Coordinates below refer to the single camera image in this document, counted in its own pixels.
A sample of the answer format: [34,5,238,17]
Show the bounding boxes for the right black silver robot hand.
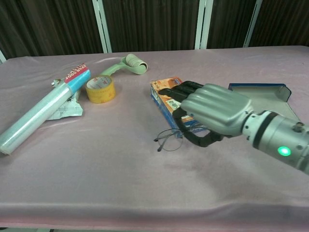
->
[158,81,253,148]

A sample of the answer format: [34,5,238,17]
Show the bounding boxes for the dark blue rectangular box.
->
[228,83,302,121]

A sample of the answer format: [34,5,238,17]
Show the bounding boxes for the wire-frame eyeglasses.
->
[154,125,211,152]

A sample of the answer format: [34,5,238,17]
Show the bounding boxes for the orange blue snack box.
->
[150,76,211,135]

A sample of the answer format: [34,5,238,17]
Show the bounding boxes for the green lint roller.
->
[100,53,148,76]

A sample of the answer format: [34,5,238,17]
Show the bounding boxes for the dark slatted folding screen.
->
[0,0,309,61]

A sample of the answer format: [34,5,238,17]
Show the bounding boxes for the yellow tape roll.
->
[85,74,116,104]

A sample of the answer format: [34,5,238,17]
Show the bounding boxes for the pink tablecloth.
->
[0,45,309,230]

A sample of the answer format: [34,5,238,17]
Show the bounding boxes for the crumpled printed paper wrapper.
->
[45,78,84,121]

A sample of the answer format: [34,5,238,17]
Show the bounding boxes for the plastic food wrap roll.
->
[0,62,92,156]

